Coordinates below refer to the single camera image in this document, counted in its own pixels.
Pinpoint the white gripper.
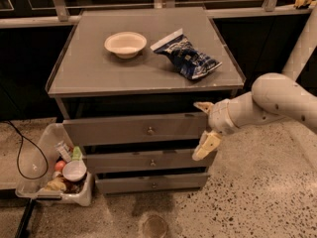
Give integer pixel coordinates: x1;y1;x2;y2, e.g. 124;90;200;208
192;99;238;161

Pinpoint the grey top drawer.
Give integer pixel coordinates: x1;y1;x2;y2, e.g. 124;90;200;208
63;112;207;146

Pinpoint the grey drawer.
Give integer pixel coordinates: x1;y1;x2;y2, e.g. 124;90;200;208
95;173;208;194
63;112;207;146
83;149;217;174

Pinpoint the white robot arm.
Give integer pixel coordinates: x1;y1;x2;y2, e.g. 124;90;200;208
192;6;317;161

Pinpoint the grey bottom drawer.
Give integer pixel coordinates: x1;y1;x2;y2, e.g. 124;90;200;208
95;173;208;194

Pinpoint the grey drawer cabinet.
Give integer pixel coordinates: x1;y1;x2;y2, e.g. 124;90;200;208
45;7;247;195

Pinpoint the grey middle drawer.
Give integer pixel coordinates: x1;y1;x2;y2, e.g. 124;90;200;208
83;149;217;174

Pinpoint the blue chip bag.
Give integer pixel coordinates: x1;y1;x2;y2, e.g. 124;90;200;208
151;29;222;80

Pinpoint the white bowl on cabinet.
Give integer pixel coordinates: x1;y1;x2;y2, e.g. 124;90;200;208
104;32;147;59

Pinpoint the round floor drain cover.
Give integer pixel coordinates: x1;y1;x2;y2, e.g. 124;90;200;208
143;215;168;238

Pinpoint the metal railing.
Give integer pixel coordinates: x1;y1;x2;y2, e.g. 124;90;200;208
0;0;317;30

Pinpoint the green packet in bin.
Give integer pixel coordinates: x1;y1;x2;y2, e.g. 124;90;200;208
71;146;82;161

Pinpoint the white bowl in bin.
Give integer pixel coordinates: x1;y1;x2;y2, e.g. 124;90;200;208
62;161;87;181

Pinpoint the white tube in bin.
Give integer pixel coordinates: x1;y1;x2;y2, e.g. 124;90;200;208
55;141;71;163

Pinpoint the yellow object on ledge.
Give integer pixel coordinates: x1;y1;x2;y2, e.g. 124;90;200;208
294;0;316;9

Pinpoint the red apple in bin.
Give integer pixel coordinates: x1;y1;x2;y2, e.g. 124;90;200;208
54;161;66;172

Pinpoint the yellow snack bag in bin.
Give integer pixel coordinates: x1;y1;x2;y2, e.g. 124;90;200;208
45;178;66;191

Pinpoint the clear plastic bin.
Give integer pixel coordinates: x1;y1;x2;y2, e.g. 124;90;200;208
16;123;93;206

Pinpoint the black cable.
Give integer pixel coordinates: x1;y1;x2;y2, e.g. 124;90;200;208
0;120;50;180

